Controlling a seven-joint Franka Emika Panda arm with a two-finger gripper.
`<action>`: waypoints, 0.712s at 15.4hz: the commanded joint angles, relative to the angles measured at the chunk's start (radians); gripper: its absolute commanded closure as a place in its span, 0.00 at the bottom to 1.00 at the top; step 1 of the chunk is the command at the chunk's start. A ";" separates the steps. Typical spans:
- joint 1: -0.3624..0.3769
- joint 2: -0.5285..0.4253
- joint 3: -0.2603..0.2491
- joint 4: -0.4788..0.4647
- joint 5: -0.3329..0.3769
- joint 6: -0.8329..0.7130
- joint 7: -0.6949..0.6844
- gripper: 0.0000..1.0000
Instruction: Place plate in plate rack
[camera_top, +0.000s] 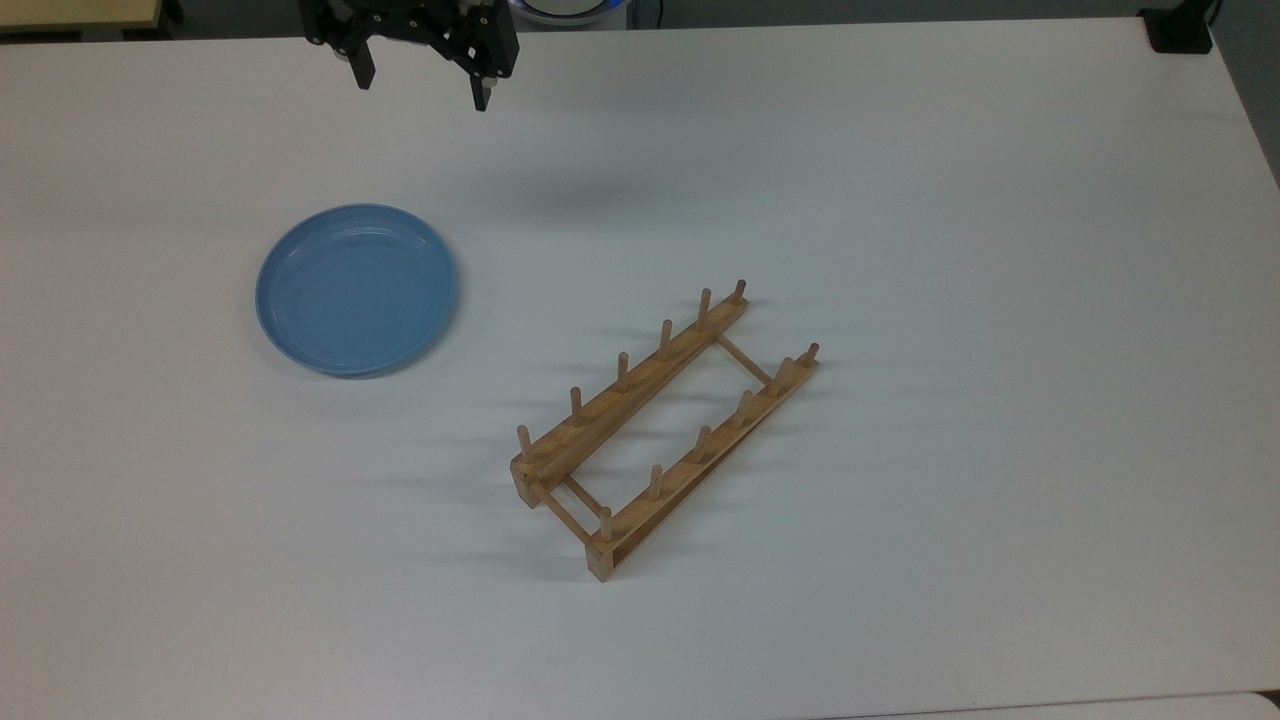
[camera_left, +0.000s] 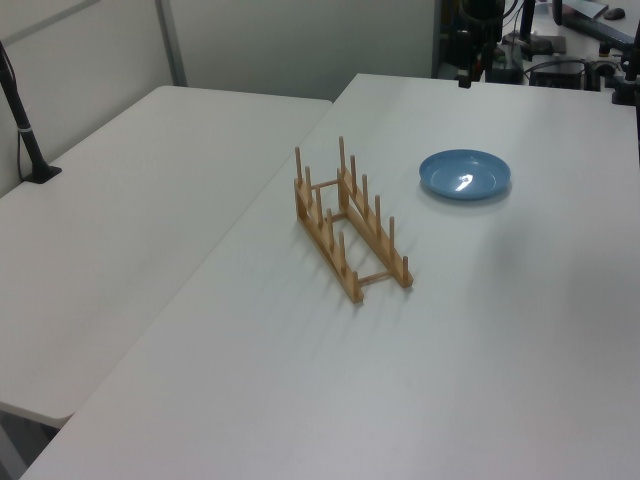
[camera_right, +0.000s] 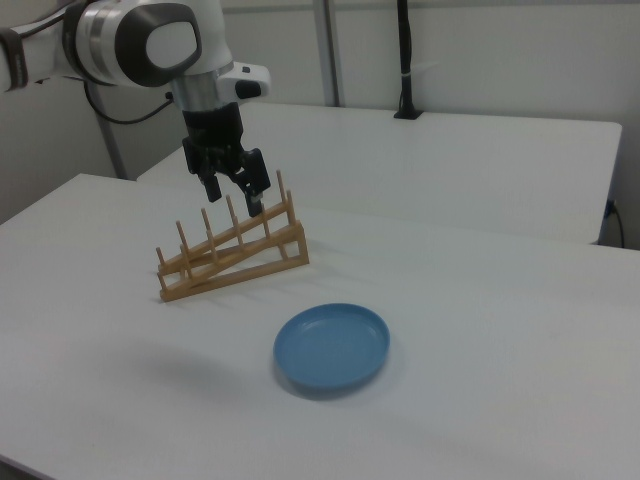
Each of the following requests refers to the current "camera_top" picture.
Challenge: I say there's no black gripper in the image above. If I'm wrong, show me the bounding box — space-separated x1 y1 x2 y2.
298 0 522 114

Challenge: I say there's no blue round plate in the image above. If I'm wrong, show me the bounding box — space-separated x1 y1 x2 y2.
255 203 461 379

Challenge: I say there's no wooden plate rack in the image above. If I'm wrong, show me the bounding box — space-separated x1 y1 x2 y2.
510 278 822 584

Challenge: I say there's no light wooden desk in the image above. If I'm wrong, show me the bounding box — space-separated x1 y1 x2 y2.
0 0 163 33

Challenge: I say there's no black table clamp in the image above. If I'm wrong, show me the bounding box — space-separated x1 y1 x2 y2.
1138 5 1217 55

